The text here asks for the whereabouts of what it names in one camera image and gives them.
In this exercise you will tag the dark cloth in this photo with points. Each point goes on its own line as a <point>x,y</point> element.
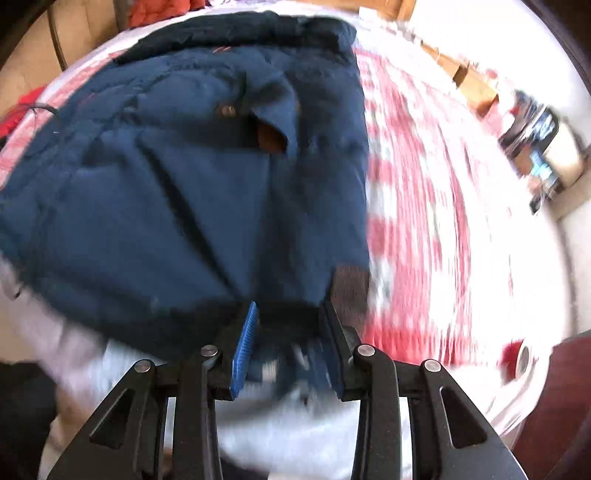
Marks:
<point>25,415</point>

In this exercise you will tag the pile of colourful clutter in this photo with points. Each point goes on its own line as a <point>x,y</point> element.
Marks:
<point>540,147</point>

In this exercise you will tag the red plaid mat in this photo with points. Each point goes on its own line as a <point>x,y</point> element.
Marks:
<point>415,207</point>

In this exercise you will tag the navy padded jacket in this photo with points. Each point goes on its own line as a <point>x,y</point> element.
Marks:
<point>161,207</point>

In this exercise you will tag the orange down jacket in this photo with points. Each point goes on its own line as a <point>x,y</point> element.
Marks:
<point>157,10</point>

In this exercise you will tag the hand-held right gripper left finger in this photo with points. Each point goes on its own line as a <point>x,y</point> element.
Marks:
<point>244,344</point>

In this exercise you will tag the red tape roll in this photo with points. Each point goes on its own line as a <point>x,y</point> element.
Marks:
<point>518,361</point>

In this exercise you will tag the dark furniture piece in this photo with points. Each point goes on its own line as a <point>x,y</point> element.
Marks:
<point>570,406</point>

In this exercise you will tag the wooden drawer cabinet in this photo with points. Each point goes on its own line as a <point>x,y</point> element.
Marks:
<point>466,78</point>

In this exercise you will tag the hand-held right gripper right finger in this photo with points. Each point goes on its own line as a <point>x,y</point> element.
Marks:
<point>335,355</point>

